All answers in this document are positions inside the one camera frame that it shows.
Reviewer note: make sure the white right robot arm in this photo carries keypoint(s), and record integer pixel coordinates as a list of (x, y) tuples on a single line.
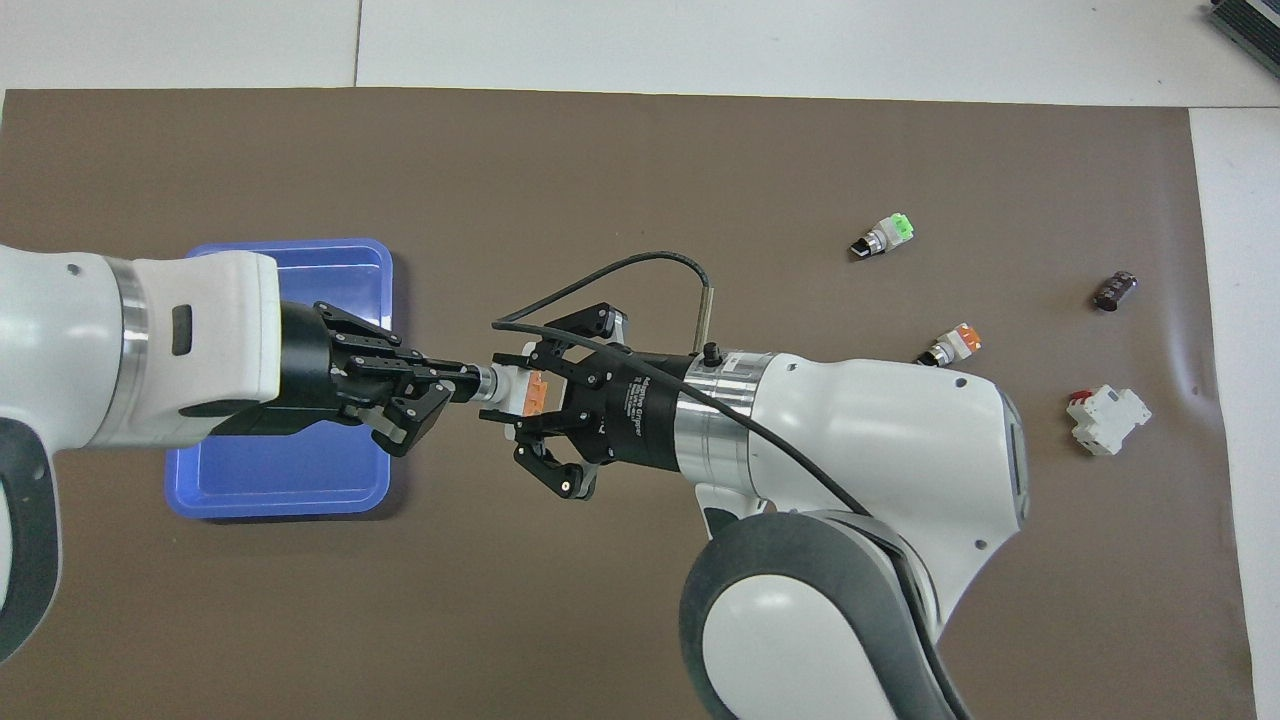
[(880, 430)]

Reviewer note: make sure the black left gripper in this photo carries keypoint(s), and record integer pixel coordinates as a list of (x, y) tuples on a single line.
[(305, 370)]

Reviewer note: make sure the grey ribbed device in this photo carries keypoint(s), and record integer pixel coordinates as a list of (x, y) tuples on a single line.
[(1250, 25)]

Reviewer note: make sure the brown table mat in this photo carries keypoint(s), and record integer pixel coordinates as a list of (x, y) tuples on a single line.
[(600, 180)]

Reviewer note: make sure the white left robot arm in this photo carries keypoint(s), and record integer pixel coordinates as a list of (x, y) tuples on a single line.
[(70, 350)]

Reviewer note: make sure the small dark terminal block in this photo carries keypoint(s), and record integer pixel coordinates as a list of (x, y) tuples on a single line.
[(1117, 291)]

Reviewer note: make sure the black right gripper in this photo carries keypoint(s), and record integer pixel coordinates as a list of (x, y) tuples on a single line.
[(640, 410)]

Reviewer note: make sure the white circuit breaker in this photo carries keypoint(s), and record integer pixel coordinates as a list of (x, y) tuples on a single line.
[(1108, 418)]

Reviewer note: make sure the blue plastic tray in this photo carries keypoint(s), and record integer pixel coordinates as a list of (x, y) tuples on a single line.
[(300, 480)]

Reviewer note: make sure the selector switch orange green block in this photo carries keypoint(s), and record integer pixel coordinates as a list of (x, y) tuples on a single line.
[(515, 385)]

